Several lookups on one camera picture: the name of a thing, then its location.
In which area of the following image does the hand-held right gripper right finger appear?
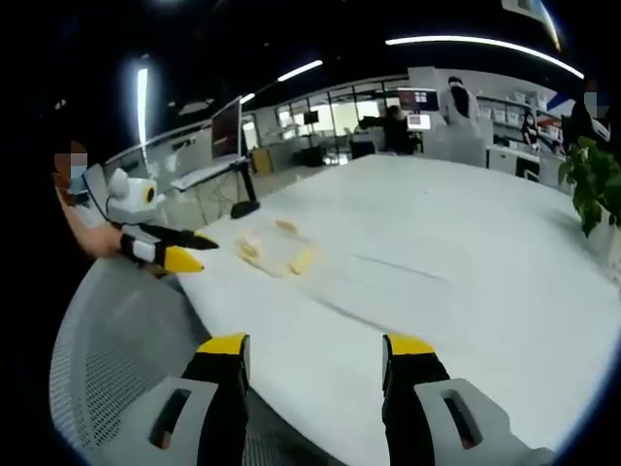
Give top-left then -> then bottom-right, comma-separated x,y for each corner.
380,332 -> 555,466

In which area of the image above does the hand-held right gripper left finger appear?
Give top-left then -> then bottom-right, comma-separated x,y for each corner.
104,332 -> 252,466

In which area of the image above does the beige plastic buckle part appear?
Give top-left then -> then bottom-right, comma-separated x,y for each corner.
287,245 -> 320,278
235,231 -> 267,260

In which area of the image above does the white keyboard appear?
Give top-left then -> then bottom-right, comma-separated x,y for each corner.
170,162 -> 237,190

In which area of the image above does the black monitor stand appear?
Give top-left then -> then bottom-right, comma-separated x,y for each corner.
229,157 -> 263,220

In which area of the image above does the grey mesh office chair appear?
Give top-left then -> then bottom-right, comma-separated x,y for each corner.
48,261 -> 311,466

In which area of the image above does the yellow cardboard box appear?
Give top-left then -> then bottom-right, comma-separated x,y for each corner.
250,147 -> 275,175

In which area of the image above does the large computer monitor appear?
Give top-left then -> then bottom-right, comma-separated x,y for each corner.
210,95 -> 245,161

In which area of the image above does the short ceiling light strip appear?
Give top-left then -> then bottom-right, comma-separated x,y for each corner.
276,59 -> 325,83

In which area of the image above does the distant desk monitor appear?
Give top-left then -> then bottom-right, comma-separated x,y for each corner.
396,87 -> 441,131

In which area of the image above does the green potted plant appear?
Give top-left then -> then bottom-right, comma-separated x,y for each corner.
557,135 -> 621,239

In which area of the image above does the long curved ceiling light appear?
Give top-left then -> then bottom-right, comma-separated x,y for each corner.
385,35 -> 587,81

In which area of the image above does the black device cable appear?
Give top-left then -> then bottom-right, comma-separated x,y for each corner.
82,172 -> 112,217

